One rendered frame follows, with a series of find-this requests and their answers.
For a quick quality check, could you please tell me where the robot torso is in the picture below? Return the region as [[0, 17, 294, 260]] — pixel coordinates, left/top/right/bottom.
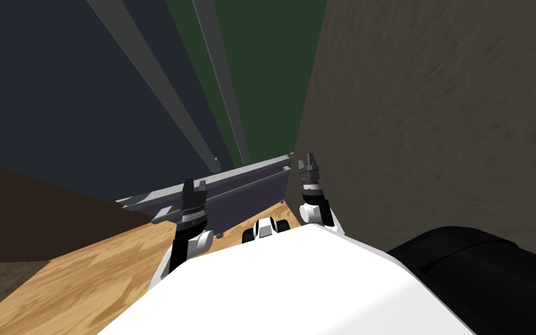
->
[[95, 216, 478, 335]]

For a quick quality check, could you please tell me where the dark green door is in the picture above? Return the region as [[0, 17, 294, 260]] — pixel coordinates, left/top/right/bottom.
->
[[165, 0, 329, 166]]

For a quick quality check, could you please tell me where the purple panel with grey rails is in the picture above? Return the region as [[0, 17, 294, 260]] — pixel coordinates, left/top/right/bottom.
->
[[115, 155, 295, 239]]

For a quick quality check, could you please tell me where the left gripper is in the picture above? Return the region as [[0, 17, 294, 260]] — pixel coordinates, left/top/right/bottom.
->
[[176, 179, 209, 231]]

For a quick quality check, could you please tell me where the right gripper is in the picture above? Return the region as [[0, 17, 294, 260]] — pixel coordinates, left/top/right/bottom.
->
[[298, 153, 324, 194]]

